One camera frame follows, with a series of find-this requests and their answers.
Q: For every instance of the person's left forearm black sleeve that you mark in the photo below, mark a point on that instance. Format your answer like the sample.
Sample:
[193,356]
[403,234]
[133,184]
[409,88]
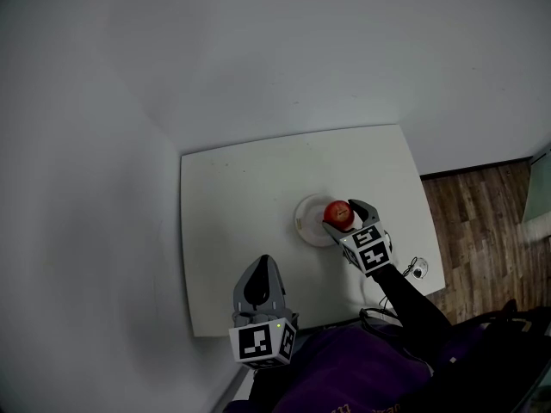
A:
[267,385]

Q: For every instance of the white rectangular table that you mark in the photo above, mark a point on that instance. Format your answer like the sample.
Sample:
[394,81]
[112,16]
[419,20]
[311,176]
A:
[241,230]

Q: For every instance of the person's purple shirt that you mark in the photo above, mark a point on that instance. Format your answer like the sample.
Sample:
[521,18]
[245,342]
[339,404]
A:
[344,372]

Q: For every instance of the white plate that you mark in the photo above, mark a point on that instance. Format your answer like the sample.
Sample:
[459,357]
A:
[307,224]

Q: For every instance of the black shoulder bag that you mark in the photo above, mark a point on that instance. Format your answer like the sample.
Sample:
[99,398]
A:
[495,359]

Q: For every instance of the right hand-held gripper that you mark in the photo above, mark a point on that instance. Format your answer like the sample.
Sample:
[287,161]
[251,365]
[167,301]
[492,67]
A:
[368,250]

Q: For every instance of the frosted glass partition panel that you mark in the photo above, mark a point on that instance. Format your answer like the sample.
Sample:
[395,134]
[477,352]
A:
[538,187]

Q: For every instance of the red apple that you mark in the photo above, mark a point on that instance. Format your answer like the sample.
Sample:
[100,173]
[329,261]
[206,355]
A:
[339,214]

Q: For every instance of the person's right forearm black sleeve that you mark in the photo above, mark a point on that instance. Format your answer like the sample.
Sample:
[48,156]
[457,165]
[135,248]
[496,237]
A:
[409,312]

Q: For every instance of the black baseboard strip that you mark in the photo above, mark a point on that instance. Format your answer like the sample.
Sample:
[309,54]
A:
[473,168]

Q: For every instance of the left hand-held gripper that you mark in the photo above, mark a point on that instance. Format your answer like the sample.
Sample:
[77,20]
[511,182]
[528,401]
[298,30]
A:
[258,342]

